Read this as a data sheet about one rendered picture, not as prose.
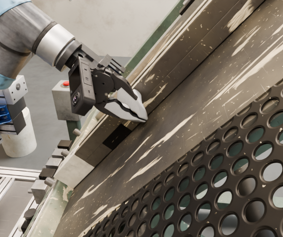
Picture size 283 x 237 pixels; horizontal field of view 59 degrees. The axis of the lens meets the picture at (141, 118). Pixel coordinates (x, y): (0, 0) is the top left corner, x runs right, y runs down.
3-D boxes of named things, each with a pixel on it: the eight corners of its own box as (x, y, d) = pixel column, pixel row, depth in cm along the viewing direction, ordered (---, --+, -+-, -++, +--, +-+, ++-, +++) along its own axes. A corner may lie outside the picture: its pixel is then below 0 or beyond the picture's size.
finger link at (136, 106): (158, 100, 56) (125, 75, 54) (155, 114, 51) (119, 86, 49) (149, 109, 58) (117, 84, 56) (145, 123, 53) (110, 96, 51)
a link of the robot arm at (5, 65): (20, 76, 62) (42, 42, 57) (2, 98, 52) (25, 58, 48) (-12, 58, 59) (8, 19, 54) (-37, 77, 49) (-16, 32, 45)
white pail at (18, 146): (16, 135, 245) (1, 92, 219) (44, 138, 242) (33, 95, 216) (-4, 157, 219) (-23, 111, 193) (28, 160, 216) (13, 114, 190)
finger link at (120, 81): (142, 91, 51) (107, 64, 49) (141, 95, 50) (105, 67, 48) (128, 106, 53) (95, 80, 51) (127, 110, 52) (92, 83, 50)
